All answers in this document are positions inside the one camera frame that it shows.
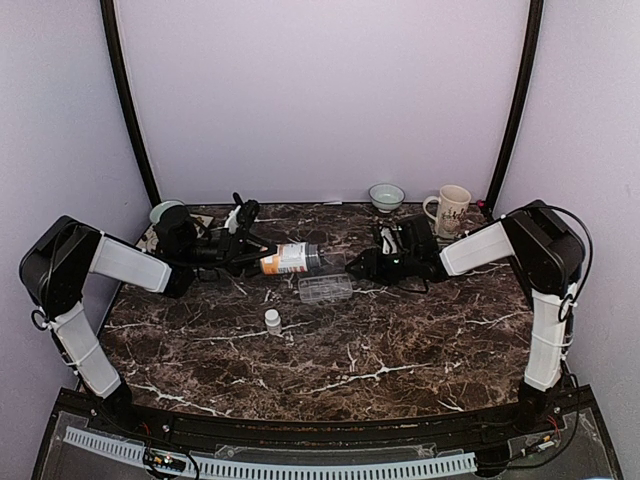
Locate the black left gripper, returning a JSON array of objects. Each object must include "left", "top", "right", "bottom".
[{"left": 181, "top": 227, "right": 282, "bottom": 277}]

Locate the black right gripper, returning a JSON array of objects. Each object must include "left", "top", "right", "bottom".
[{"left": 348, "top": 247, "right": 420, "bottom": 286}]

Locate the clear plastic pill organizer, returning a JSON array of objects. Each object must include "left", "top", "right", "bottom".
[{"left": 297, "top": 252, "right": 353, "bottom": 305}]

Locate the orange pill bottle grey cap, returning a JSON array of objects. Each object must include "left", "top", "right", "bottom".
[{"left": 260, "top": 242, "right": 321, "bottom": 275}]

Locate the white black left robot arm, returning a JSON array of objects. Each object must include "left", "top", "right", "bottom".
[{"left": 19, "top": 200, "right": 277, "bottom": 436}]

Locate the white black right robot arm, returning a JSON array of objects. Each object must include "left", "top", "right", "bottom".
[{"left": 345, "top": 200, "right": 593, "bottom": 392}]

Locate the teal striped ceramic bowl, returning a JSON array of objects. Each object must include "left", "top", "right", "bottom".
[{"left": 368, "top": 183, "right": 405, "bottom": 213}]

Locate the small white pill bottle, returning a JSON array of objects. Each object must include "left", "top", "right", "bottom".
[{"left": 264, "top": 309, "right": 282, "bottom": 335}]

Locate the floral patterned cloth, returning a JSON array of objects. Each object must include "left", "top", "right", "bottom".
[{"left": 135, "top": 214, "right": 214, "bottom": 252}]

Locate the pale green ceramic bowl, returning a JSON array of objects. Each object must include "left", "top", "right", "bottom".
[{"left": 149, "top": 200, "right": 185, "bottom": 225}]

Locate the cream floral ceramic mug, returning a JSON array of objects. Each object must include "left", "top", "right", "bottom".
[{"left": 422, "top": 184, "right": 472, "bottom": 239}]

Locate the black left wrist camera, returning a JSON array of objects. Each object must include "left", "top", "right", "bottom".
[{"left": 231, "top": 192, "right": 260, "bottom": 230}]

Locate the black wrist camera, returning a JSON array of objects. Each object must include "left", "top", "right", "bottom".
[
  {"left": 231, "top": 192, "right": 260, "bottom": 230},
  {"left": 397, "top": 215, "right": 438, "bottom": 258}
]

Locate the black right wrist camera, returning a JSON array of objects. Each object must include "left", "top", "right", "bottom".
[{"left": 397, "top": 215, "right": 438, "bottom": 258}]

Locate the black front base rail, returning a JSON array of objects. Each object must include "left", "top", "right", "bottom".
[{"left": 40, "top": 388, "right": 578, "bottom": 451}]

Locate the white slotted cable duct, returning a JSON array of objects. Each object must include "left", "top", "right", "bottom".
[{"left": 63, "top": 426, "right": 477, "bottom": 479}]

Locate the black left corner post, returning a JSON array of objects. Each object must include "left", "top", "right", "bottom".
[{"left": 99, "top": 0, "right": 161, "bottom": 206}]

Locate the black corner post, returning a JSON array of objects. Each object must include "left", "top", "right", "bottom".
[
  {"left": 484, "top": 0, "right": 544, "bottom": 215},
  {"left": 99, "top": 0, "right": 161, "bottom": 206}
]

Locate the black right corner post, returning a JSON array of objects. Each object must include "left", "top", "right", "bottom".
[{"left": 484, "top": 0, "right": 544, "bottom": 215}]

